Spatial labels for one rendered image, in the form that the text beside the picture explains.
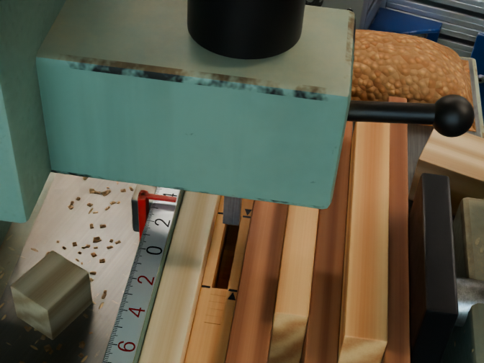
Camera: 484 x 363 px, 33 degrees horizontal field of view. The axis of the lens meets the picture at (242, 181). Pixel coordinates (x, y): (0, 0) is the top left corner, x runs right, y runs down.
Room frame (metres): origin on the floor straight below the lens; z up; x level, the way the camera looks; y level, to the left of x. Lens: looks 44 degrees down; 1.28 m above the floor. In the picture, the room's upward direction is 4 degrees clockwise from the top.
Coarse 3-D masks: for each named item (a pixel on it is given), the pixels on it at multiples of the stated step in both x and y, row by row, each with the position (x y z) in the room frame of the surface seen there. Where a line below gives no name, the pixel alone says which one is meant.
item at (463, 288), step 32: (416, 192) 0.31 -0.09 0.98; (448, 192) 0.30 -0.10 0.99; (416, 224) 0.29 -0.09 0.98; (448, 224) 0.27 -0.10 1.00; (416, 256) 0.27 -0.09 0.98; (448, 256) 0.25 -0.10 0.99; (416, 288) 0.25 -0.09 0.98; (448, 288) 0.23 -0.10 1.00; (480, 288) 0.26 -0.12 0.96; (416, 320) 0.23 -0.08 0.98; (448, 320) 0.22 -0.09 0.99; (416, 352) 0.22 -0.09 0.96
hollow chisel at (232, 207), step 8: (224, 200) 0.31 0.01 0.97; (232, 200) 0.31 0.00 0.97; (240, 200) 0.31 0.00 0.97; (224, 208) 0.31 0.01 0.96; (232, 208) 0.31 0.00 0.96; (240, 208) 0.31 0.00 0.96; (224, 216) 0.31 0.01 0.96; (232, 216) 0.31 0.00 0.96; (240, 216) 0.31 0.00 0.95; (232, 224) 0.31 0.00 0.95
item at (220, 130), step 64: (128, 0) 0.33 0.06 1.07; (64, 64) 0.28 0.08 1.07; (128, 64) 0.28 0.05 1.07; (192, 64) 0.28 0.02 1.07; (256, 64) 0.29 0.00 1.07; (320, 64) 0.29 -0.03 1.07; (64, 128) 0.28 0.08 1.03; (128, 128) 0.28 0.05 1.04; (192, 128) 0.28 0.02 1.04; (256, 128) 0.27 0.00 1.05; (320, 128) 0.27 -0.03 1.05; (256, 192) 0.27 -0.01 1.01; (320, 192) 0.27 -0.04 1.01
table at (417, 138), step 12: (468, 60) 0.55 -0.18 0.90; (480, 108) 0.49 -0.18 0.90; (480, 120) 0.48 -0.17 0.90; (408, 132) 0.46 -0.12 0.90; (420, 132) 0.46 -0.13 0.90; (468, 132) 0.46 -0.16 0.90; (480, 132) 0.46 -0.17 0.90; (408, 144) 0.44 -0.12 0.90; (420, 144) 0.44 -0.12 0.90; (408, 156) 0.43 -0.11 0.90; (408, 168) 0.42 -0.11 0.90; (408, 180) 0.41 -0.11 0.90; (408, 192) 0.39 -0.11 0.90; (408, 204) 0.38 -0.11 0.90; (408, 216) 0.37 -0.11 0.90
